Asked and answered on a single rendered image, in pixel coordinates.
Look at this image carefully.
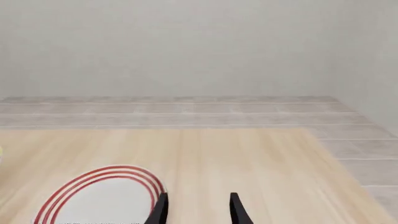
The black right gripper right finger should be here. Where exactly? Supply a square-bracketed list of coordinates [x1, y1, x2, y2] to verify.
[229, 192, 255, 224]

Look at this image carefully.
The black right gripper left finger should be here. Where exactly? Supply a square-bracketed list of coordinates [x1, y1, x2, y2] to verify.
[142, 192, 169, 224]

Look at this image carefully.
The white plate with red rings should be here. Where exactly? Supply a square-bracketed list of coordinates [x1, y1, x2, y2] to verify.
[32, 164, 167, 224]

